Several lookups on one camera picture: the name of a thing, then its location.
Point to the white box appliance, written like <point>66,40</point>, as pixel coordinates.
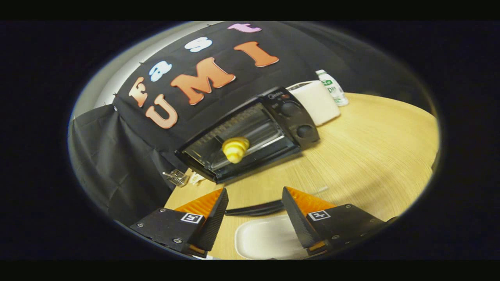
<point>318,103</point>

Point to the yellow croissant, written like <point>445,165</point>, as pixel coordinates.
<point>235,148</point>

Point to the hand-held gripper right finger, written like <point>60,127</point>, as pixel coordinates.
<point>299,224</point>

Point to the white square plate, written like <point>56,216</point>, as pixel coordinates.
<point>265,238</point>

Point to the white plastic bottle green label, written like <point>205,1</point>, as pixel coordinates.
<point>333,89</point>

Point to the white flat dish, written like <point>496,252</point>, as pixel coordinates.
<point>196,178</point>

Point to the black toaster oven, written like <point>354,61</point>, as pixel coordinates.
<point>289,113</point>

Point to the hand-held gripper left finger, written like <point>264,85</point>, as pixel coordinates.
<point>215,222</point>

